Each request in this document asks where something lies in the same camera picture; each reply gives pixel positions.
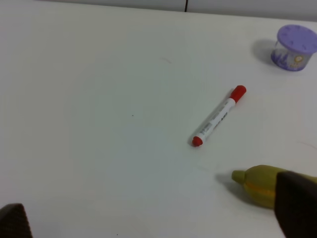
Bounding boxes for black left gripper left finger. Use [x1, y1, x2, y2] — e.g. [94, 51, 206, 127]
[0, 203, 33, 238]

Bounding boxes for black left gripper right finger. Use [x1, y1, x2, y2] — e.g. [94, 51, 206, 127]
[274, 172, 317, 238]

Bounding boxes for toy corn cob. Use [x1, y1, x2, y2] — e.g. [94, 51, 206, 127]
[231, 165, 317, 209]

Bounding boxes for red white marker pen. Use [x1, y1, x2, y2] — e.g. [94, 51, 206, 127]
[192, 85, 247, 147]

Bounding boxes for purple lidded round jar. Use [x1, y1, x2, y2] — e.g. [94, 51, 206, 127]
[271, 24, 317, 71]

